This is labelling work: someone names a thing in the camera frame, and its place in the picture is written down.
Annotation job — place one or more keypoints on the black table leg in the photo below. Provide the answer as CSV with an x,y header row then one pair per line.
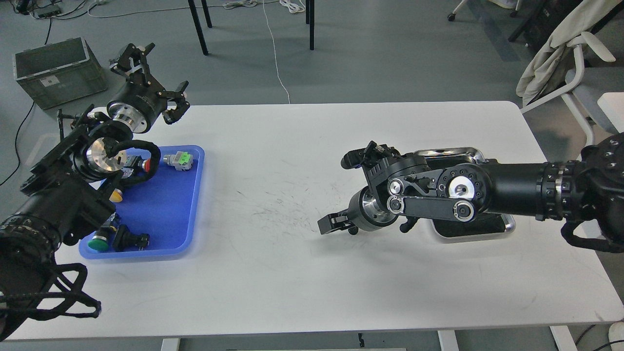
x,y
310,21
196,20

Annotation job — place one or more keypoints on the black table leg front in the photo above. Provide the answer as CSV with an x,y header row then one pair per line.
x,y
196,20

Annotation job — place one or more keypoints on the black cylindrical gripper body image-left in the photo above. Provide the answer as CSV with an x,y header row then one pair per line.
x,y
136,106

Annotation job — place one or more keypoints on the yellow push button switch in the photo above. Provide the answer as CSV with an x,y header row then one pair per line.
x,y
116,196

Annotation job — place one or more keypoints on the white office chair with cloth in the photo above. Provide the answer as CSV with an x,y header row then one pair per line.
x,y
559,67

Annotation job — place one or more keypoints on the silver metal tray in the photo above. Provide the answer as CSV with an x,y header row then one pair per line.
x,y
486,226

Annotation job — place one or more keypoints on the black table leg right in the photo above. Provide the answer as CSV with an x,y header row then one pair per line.
x,y
310,21

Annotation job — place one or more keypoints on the blue plastic tray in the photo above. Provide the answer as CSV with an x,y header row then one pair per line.
x,y
163,207

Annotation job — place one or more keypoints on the grey plastic crate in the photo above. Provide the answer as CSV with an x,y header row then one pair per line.
x,y
60,72

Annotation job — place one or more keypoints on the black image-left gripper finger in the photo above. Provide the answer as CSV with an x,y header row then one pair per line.
x,y
131,64
172,105

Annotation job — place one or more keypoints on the black cylindrical gripper body image-right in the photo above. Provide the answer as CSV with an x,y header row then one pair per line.
x,y
366,214

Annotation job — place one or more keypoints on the green grey switch module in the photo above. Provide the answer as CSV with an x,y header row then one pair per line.
x,y
181,160

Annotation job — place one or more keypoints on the red push button switch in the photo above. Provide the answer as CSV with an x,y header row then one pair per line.
x,y
136,165

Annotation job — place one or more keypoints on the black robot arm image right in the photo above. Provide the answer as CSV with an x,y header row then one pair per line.
x,y
458,185

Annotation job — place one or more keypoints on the green push button switch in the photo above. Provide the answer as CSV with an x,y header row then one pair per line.
x,y
102,239

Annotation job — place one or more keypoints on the black selector switch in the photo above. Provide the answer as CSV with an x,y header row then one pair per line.
x,y
125,239

